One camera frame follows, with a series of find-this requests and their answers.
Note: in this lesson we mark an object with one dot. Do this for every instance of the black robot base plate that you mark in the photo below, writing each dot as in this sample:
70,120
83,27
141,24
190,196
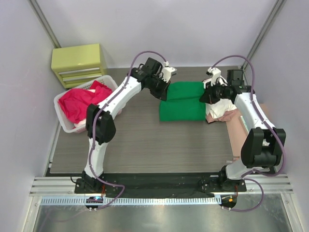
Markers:
158,185

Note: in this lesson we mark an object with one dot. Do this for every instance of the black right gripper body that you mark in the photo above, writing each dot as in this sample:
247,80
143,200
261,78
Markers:
219,92

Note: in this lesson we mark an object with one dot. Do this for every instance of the pink desk mat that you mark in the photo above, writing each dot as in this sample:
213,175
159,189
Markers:
237,134

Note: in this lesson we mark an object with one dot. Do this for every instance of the white plastic laundry basket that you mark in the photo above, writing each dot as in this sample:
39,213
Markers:
69,127

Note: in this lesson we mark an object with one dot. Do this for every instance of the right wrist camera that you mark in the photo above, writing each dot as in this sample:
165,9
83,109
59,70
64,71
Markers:
213,74

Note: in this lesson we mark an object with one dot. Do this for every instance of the white t shirt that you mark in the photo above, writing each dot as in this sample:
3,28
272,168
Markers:
218,109

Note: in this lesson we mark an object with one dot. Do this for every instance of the aluminium slotted rail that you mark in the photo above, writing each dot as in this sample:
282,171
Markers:
99,201

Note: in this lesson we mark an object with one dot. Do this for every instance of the green t shirt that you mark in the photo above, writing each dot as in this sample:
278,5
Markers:
182,103

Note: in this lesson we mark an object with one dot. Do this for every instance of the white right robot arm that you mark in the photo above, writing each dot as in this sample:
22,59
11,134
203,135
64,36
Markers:
263,145

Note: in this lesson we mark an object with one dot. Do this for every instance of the yellow green drawer cabinet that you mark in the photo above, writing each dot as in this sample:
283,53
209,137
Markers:
76,65

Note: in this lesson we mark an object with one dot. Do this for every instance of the red t shirt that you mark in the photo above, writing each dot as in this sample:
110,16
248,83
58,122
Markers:
75,102

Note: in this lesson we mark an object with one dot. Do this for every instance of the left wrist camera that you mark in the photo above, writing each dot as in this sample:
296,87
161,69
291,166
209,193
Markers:
168,72

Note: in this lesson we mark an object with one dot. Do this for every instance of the teal paperback book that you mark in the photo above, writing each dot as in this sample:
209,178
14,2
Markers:
244,124

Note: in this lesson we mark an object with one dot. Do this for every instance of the pink t shirt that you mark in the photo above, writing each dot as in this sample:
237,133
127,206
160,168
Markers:
227,116

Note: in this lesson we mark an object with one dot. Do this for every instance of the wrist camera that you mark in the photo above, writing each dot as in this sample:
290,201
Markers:
213,74
168,72

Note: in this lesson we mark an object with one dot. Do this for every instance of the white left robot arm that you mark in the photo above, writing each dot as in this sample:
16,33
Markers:
100,124

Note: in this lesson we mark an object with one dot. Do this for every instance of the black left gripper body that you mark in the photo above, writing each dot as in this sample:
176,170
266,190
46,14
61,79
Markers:
157,86

